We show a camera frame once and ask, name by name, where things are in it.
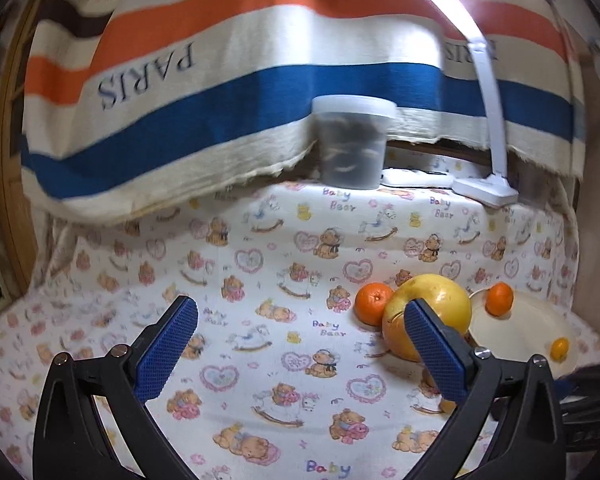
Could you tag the bear printed cloth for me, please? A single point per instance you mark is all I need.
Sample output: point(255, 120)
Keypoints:
point(260, 270)

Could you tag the white desk lamp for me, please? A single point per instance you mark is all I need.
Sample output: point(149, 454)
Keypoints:
point(490, 110)

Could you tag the small orange kumquat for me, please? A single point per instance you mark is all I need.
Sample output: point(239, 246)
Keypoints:
point(560, 348)

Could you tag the large yellow pomelo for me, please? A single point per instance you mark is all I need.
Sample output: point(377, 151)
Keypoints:
point(440, 300)

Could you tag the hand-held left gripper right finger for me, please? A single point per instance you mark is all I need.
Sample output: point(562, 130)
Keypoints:
point(435, 355)

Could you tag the white power strip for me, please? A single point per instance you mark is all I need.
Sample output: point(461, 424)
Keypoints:
point(415, 178)

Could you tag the orange mandarin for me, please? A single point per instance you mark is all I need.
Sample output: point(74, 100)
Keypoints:
point(374, 304)
point(500, 299)

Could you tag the clear lidded plastic container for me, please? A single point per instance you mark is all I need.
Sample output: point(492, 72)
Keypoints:
point(352, 145)

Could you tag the curved wooden frame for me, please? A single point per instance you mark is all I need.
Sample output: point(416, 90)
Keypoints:
point(2, 170)

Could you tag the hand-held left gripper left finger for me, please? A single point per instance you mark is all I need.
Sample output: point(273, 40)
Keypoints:
point(167, 350)

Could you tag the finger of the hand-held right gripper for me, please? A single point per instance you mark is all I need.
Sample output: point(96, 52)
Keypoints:
point(587, 402)

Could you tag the cream round plate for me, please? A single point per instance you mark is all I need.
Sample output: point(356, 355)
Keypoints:
point(525, 330)

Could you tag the striped hanging towel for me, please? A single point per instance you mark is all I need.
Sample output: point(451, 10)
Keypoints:
point(230, 60)

